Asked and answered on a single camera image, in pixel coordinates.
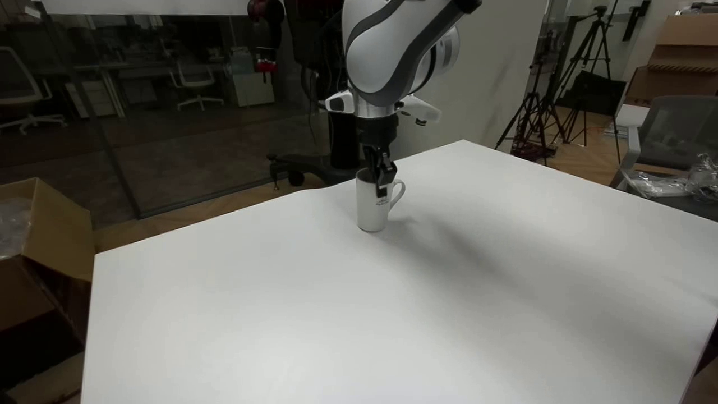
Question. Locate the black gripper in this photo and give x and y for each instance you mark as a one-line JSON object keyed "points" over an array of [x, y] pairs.
{"points": [[372, 135]]}

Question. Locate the white mug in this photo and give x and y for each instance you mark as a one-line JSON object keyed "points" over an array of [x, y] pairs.
{"points": [[370, 210]]}

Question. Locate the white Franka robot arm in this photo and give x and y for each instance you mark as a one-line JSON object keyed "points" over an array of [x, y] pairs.
{"points": [[388, 46]]}

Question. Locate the black pillar machine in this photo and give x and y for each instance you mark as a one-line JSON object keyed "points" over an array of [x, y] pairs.
{"points": [[339, 142]]}

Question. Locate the black floor base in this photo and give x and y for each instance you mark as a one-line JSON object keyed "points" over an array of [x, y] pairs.
{"points": [[294, 170]]}

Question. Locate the white table cover sheet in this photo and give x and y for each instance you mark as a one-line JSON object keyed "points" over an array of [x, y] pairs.
{"points": [[372, 299]]}

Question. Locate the white drawer cabinet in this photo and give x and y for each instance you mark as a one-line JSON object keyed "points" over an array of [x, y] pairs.
{"points": [[98, 97], [250, 87]]}

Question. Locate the red object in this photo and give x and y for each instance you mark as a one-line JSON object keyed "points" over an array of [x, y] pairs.
{"points": [[265, 65]]}

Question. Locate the white office chair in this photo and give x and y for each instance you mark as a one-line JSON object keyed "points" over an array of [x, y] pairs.
{"points": [[18, 87], [195, 79]]}

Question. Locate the black square panel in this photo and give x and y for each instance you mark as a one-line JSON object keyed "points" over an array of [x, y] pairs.
{"points": [[590, 93]]}

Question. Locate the black tripod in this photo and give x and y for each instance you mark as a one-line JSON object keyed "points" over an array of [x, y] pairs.
{"points": [[590, 46]]}

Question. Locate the small white box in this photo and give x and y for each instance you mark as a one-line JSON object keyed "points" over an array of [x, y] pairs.
{"points": [[632, 115]]}

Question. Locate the white whiteboard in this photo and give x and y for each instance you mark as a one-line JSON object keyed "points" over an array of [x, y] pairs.
{"points": [[141, 5]]}

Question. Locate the clear plastic bag on chair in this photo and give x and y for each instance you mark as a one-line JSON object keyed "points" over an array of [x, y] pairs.
{"points": [[674, 180]]}

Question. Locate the grey armchair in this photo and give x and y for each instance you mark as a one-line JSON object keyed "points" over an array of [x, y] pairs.
{"points": [[675, 126]]}

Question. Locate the black hanging item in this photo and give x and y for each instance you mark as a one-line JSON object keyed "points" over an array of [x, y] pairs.
{"points": [[636, 14]]}

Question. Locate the open cardboard box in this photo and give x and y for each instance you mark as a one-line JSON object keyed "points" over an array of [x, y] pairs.
{"points": [[52, 225]]}

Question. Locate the wooden cabinet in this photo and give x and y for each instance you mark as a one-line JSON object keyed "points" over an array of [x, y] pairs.
{"points": [[680, 58]]}

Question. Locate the clear plastic bag in box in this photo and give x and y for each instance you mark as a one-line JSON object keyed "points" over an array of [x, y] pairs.
{"points": [[12, 228]]}

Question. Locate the flat cardboard piece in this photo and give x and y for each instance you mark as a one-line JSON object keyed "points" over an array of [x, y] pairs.
{"points": [[45, 383]]}

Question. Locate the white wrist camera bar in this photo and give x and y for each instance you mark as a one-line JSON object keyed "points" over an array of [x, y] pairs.
{"points": [[423, 111]]}

